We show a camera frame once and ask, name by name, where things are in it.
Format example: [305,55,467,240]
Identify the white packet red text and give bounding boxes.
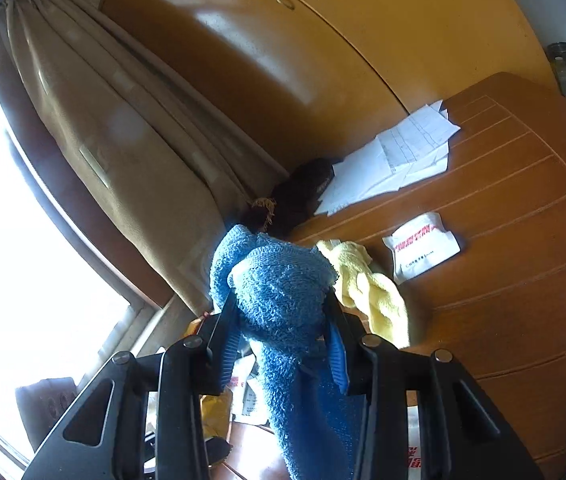
[383,211,461,285]

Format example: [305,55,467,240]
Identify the blue terry towel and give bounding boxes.
[210,224,364,479]

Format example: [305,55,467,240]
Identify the yellow cloth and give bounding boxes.
[316,240,411,349]

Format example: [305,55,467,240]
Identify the beige curtain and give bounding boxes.
[5,0,286,313]

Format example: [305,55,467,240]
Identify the wooden wardrobe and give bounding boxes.
[100,0,556,169]

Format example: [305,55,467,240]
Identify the dark fringed scarf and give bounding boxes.
[240,158,336,240]

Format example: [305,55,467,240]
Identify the stack of white papers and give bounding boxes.
[316,101,461,216]

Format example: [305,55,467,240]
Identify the yellow shallow box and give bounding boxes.
[182,311,236,443]

